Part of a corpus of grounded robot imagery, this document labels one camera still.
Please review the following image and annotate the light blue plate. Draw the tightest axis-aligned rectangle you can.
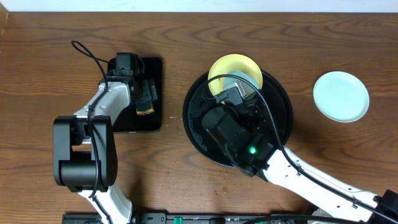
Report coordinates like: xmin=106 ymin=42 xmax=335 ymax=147
xmin=223 ymin=70 xmax=261 ymax=100

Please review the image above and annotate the yellow plate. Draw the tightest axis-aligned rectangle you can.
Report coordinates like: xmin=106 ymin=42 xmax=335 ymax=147
xmin=208 ymin=54 xmax=263 ymax=89

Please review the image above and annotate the pale green plate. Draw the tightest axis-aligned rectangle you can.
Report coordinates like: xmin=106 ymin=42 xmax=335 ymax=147
xmin=313 ymin=71 xmax=370 ymax=123

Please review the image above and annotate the green yellow sponge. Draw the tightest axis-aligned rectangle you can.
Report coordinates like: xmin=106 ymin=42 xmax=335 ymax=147
xmin=136 ymin=101 xmax=154 ymax=116

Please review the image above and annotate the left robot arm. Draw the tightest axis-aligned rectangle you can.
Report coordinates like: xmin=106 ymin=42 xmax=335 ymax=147
xmin=53 ymin=74 xmax=163 ymax=223

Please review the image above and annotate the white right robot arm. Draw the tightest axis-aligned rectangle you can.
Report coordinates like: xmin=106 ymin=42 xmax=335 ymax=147
xmin=198 ymin=98 xmax=397 ymax=223

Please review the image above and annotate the rectangular black tray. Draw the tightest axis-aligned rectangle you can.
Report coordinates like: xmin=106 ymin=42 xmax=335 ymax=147
xmin=107 ymin=57 xmax=163 ymax=133

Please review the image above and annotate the round black tray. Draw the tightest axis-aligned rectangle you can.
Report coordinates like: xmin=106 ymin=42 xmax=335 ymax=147
xmin=183 ymin=72 xmax=293 ymax=176

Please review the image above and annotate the right black camera cable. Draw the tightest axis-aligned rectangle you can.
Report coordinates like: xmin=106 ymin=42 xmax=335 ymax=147
xmin=201 ymin=73 xmax=398 ymax=224

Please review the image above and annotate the black camera cable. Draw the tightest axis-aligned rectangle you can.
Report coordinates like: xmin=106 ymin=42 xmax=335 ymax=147
xmin=201 ymin=73 xmax=398 ymax=224
xmin=70 ymin=40 xmax=113 ymax=224

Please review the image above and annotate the left black camera cable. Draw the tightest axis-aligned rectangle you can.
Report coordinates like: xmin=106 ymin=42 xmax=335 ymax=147
xmin=70 ymin=40 xmax=113 ymax=224

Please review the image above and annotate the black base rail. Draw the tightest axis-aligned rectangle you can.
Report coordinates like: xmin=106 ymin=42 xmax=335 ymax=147
xmin=61 ymin=212 xmax=318 ymax=224

